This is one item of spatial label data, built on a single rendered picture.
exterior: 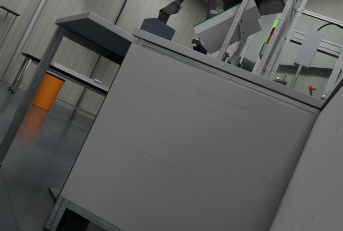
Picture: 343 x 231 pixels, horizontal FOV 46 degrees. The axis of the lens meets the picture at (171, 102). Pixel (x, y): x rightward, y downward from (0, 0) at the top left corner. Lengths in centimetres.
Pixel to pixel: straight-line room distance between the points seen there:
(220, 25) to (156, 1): 966
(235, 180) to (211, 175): 8
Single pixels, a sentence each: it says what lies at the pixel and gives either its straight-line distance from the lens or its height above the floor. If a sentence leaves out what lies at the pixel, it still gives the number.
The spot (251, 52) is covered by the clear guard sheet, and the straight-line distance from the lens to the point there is 364.
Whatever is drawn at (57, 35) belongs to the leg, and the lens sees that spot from 232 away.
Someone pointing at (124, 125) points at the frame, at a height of 50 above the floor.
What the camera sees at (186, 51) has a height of 85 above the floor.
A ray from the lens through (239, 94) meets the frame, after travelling 144.
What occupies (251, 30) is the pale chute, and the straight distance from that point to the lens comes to 200.
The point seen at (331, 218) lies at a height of 54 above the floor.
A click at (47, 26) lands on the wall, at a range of 1054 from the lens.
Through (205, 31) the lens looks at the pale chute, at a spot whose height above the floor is 102.
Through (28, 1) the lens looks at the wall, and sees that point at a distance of 1051.
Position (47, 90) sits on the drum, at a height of 32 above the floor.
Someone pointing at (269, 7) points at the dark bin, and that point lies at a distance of 200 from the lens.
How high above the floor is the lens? 55
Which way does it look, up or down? 4 degrees up
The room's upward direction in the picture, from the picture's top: 25 degrees clockwise
